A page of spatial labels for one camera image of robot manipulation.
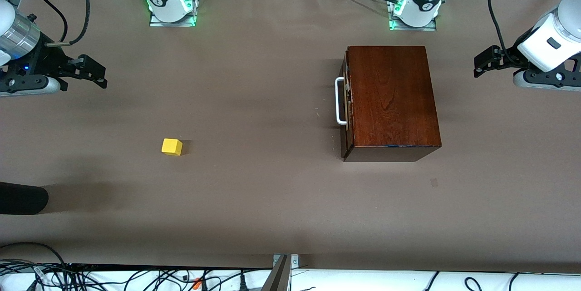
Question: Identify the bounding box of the dark brown wooden cabinet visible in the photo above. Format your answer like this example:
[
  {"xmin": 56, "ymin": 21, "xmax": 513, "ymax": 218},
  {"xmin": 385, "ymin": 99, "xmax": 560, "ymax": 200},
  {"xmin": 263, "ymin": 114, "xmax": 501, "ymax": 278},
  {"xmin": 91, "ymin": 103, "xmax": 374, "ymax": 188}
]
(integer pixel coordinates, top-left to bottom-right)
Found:
[{"xmin": 341, "ymin": 46, "xmax": 442, "ymax": 163}]

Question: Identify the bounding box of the black rounded object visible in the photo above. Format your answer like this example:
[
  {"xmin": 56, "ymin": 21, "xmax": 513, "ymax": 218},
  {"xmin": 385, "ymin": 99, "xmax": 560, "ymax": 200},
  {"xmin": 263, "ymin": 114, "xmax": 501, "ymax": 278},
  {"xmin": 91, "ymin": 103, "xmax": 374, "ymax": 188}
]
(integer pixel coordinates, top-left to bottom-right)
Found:
[{"xmin": 0, "ymin": 182, "xmax": 49, "ymax": 215}]

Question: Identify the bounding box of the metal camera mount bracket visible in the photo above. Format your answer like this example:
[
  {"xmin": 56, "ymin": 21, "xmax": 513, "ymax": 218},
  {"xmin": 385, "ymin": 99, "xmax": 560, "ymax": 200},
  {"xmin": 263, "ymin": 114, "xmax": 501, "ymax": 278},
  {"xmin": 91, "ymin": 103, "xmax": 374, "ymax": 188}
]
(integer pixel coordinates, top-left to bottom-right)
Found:
[{"xmin": 261, "ymin": 254, "xmax": 300, "ymax": 291}]

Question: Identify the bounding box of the yellow wooden block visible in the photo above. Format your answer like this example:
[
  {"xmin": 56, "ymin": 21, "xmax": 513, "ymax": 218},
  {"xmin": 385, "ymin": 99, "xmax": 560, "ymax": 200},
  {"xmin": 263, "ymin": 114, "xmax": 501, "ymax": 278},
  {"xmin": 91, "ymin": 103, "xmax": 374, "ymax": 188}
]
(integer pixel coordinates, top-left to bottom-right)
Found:
[{"xmin": 162, "ymin": 138, "xmax": 183, "ymax": 157}]

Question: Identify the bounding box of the wooden drawer with white handle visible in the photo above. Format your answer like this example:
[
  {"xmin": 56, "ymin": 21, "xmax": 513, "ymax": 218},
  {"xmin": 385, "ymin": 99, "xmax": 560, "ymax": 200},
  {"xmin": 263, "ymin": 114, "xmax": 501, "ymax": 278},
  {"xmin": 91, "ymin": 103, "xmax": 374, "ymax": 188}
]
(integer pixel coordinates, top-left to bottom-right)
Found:
[{"xmin": 335, "ymin": 54, "xmax": 354, "ymax": 158}]

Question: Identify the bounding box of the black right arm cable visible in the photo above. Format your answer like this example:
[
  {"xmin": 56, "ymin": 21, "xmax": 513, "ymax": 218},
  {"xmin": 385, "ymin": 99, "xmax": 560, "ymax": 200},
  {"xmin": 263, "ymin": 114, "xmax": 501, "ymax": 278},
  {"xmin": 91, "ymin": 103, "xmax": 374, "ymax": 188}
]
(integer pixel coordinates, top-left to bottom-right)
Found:
[
  {"xmin": 45, "ymin": 0, "xmax": 90, "ymax": 47},
  {"xmin": 28, "ymin": 0, "xmax": 69, "ymax": 43}
]

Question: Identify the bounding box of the black floor cable loop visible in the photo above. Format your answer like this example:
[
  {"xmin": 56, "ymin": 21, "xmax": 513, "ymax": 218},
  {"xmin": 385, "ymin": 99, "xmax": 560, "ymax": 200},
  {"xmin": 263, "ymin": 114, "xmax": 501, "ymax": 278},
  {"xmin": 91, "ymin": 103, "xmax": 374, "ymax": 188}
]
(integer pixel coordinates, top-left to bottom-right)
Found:
[{"xmin": 0, "ymin": 242, "xmax": 69, "ymax": 267}]

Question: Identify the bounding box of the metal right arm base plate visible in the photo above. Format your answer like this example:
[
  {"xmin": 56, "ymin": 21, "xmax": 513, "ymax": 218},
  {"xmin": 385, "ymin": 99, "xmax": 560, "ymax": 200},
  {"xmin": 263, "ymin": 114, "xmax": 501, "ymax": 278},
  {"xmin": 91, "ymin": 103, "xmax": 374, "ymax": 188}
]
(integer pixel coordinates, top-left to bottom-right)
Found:
[{"xmin": 149, "ymin": 0, "xmax": 199, "ymax": 27}]

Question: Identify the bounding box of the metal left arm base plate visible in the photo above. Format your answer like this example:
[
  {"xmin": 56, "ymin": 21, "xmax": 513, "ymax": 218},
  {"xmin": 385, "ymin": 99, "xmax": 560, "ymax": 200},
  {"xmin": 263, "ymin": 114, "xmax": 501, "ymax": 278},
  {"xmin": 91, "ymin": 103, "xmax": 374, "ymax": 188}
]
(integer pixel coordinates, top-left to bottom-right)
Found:
[{"xmin": 387, "ymin": 0, "xmax": 438, "ymax": 31}]

